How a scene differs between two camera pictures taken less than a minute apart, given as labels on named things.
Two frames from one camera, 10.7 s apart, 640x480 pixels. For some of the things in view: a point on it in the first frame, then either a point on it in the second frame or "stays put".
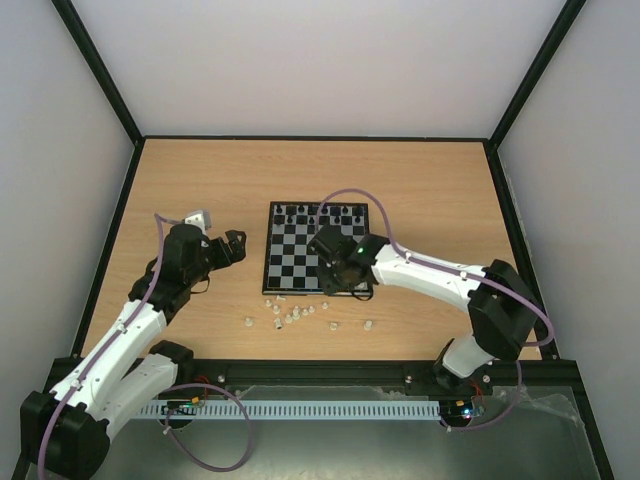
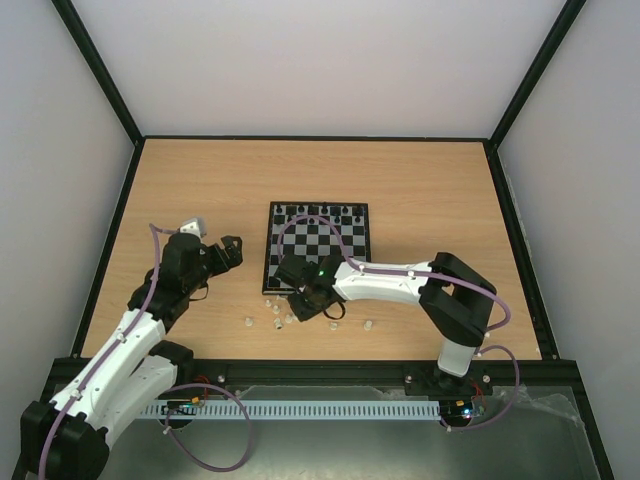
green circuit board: x=472 y=412 stays put
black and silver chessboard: x=290 y=267 stays put
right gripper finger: x=329 y=279 -> x=300 y=306
